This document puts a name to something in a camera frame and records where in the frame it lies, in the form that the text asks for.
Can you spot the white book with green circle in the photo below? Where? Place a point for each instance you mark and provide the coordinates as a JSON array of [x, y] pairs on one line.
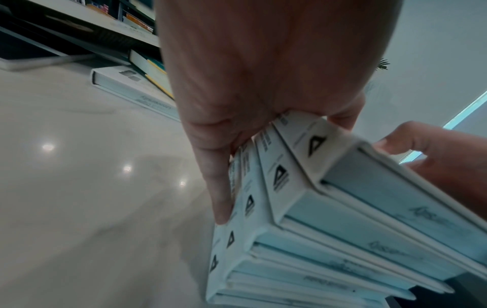
[[342, 150]]

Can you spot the blue book with yellow dot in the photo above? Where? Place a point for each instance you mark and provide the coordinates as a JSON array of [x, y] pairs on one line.
[[144, 61]]

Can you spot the bright window strip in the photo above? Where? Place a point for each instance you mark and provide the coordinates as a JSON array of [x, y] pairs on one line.
[[468, 109]]

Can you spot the white book with grey bars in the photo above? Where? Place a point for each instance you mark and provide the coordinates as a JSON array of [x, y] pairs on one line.
[[114, 81]]

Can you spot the person's left hand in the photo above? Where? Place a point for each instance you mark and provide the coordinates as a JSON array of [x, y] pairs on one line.
[[266, 60]]

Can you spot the white marble table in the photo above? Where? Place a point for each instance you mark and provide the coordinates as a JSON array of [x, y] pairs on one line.
[[95, 180]]

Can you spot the black book with barcode print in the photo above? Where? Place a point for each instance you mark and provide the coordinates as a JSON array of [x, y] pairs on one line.
[[30, 45]]

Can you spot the group of white 101 books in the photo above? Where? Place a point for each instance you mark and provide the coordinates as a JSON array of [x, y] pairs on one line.
[[342, 228]]

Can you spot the green palm plant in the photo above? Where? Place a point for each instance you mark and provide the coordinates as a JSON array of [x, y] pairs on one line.
[[382, 63]]

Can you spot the person's right hand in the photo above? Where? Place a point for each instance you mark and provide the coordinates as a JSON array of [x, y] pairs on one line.
[[456, 156]]

